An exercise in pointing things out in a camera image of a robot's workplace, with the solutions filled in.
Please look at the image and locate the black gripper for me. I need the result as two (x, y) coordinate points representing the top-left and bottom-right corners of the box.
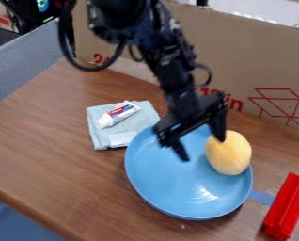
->
(151, 88), (231, 163)

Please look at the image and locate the blue plate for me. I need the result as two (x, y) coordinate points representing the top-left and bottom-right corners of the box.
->
(124, 126), (252, 220)

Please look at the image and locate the yellow ball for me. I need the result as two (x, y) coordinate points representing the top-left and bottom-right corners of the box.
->
(204, 130), (252, 176)

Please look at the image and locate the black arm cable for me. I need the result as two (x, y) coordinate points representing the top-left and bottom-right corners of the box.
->
(56, 0), (128, 72)

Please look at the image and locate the red plastic block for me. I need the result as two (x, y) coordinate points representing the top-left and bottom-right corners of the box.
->
(263, 172), (299, 241)

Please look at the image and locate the light blue folded cloth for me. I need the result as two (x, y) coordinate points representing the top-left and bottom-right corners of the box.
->
(87, 101), (160, 150)

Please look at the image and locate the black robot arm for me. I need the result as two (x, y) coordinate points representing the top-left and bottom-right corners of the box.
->
(87, 0), (227, 161)

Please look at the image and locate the blue tape strip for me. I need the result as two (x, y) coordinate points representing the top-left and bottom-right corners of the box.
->
(248, 189), (275, 206)

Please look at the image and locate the brown cardboard box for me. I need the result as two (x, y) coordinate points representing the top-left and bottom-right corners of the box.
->
(71, 0), (299, 132)

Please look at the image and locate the black machine with lights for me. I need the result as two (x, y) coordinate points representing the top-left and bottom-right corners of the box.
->
(0, 0), (69, 34)

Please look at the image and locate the white toothpaste tube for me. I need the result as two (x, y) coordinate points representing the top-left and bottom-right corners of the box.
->
(96, 101), (140, 130)

